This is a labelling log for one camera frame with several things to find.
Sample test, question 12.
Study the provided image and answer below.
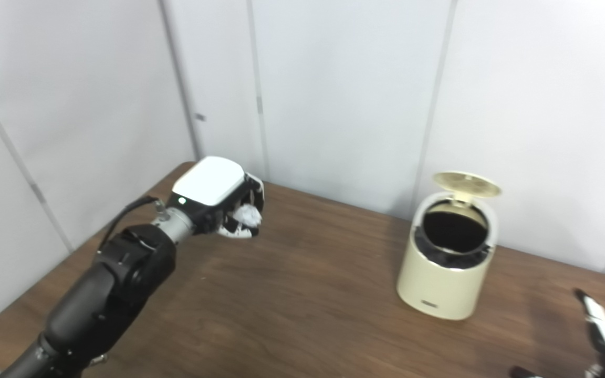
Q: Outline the cream-colored bin body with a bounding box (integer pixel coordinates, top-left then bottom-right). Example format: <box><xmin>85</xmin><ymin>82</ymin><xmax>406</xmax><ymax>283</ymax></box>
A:
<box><xmin>397</xmin><ymin>172</ymin><xmax>502</xmax><ymax>321</ymax></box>

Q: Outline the white paper ball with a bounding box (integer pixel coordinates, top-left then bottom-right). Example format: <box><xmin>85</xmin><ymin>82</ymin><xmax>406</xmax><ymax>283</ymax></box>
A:
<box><xmin>232</xmin><ymin>205</ymin><xmax>261</xmax><ymax>229</ymax></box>

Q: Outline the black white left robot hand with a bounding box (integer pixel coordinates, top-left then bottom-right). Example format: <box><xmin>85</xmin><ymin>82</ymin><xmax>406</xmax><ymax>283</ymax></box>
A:
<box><xmin>169</xmin><ymin>156</ymin><xmax>265</xmax><ymax>239</ymax></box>

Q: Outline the grey wall trim strip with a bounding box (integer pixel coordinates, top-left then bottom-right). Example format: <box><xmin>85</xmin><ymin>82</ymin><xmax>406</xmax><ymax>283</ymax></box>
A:
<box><xmin>158</xmin><ymin>0</ymin><xmax>202</xmax><ymax>162</ymax></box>

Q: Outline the round cream bin lid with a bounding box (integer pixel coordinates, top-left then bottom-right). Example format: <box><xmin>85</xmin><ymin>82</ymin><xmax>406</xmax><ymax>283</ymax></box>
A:
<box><xmin>433</xmin><ymin>172</ymin><xmax>502</xmax><ymax>206</ymax></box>

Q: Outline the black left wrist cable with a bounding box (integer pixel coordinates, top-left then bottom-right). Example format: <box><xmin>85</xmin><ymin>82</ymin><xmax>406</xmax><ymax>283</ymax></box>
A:
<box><xmin>98</xmin><ymin>196</ymin><xmax>169</xmax><ymax>250</ymax></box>

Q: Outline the black bin liner bag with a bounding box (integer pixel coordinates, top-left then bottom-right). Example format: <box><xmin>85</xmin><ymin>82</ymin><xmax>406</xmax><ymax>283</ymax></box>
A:
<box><xmin>414</xmin><ymin>198</ymin><xmax>494</xmax><ymax>269</ymax></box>

